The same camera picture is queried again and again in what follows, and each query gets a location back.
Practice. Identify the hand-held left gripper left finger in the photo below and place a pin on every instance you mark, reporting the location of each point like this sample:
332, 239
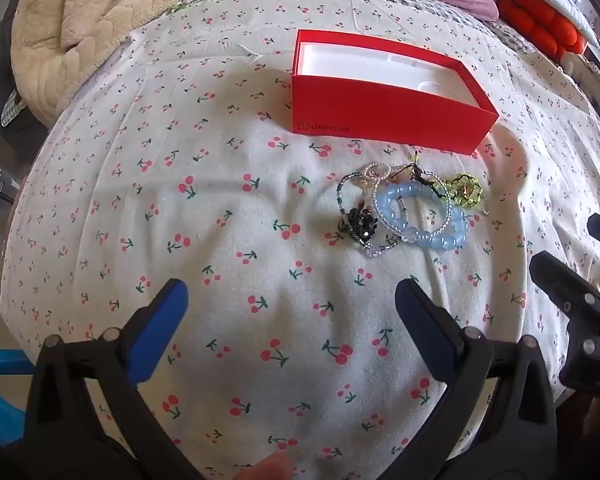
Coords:
167, 310

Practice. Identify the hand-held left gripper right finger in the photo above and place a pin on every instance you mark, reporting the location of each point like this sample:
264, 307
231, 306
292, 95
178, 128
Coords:
420, 312

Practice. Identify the black beaded flower ornament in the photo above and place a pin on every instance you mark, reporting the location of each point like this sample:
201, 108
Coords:
360, 222

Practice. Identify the red cardboard box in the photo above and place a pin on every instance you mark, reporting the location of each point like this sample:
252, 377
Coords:
380, 110

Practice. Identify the person's left hand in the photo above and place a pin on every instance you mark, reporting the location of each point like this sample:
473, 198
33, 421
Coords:
272, 466

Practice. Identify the cherry-print bed sheet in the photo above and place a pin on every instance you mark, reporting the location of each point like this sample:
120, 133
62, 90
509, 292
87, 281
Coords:
180, 240

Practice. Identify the floral cushion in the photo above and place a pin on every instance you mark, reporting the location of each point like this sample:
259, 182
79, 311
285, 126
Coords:
595, 85

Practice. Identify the blue plastic stool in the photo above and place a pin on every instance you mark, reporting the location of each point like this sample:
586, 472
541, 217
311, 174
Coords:
0, 390

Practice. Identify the orange plush cushion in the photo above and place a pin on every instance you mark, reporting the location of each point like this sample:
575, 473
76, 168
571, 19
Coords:
540, 20

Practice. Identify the beige fleece blanket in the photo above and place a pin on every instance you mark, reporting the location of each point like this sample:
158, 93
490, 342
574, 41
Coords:
95, 25

